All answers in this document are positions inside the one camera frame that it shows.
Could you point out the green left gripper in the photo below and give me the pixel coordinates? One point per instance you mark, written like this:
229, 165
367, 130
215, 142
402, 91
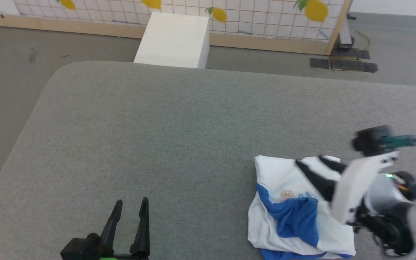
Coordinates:
132, 257

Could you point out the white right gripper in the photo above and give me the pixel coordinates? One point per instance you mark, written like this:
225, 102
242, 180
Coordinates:
354, 187

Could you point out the blue and white garment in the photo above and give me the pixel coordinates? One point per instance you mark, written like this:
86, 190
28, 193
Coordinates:
287, 180

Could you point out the grey fabric sofa seat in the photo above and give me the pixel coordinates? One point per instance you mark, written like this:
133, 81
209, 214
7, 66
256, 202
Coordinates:
157, 144

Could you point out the small black floor mat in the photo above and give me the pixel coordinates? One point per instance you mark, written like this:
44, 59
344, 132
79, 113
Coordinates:
319, 63

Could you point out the long black floor mat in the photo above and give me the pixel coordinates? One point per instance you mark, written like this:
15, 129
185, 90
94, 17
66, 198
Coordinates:
354, 66

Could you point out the grey metal screen foot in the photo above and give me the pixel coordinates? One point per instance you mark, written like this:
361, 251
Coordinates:
346, 36

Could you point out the lemon print grid screen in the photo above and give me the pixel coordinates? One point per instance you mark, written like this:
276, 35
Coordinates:
258, 18

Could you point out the white box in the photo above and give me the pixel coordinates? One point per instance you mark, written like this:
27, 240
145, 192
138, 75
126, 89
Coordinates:
173, 41

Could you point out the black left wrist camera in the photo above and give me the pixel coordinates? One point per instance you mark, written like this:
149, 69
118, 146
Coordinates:
81, 247

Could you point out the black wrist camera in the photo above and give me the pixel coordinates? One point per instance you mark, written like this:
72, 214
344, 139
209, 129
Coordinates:
81, 247
370, 141

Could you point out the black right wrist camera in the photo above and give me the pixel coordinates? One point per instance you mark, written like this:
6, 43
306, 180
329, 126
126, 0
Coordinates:
370, 141

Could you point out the black rubber base plate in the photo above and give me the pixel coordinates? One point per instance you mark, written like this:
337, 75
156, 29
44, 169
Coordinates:
352, 54

